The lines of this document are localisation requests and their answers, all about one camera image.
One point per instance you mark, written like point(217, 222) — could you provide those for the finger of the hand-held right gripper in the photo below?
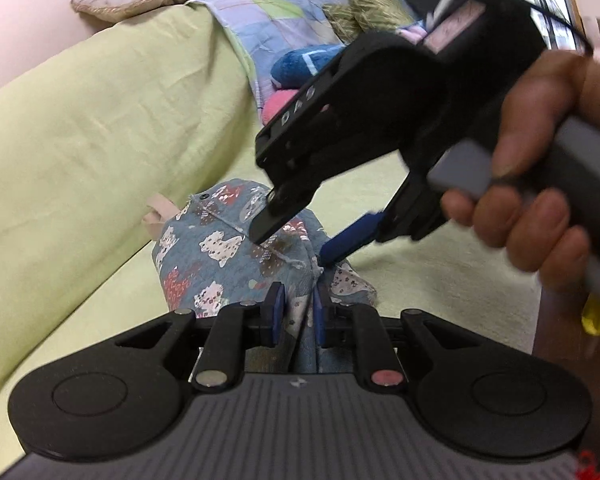
point(347, 242)
point(269, 222)

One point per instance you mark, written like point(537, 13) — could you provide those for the green knitted cushion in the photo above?
point(365, 12)

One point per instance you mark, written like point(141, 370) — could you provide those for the person's right hand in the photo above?
point(535, 110)

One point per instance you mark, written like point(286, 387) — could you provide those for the blue patterned cat sock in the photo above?
point(220, 250)

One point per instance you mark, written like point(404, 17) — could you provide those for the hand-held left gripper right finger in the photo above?
point(319, 312)

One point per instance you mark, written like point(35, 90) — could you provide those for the pastel patchwork quilt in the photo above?
point(260, 20)

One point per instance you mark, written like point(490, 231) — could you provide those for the light green sofa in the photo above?
point(105, 150)

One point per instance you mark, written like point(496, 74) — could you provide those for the dark blue fleece blanket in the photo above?
point(297, 62)

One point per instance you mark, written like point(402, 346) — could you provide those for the pink ribbed blanket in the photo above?
point(277, 105)

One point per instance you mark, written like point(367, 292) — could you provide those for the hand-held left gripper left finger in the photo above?
point(277, 306)

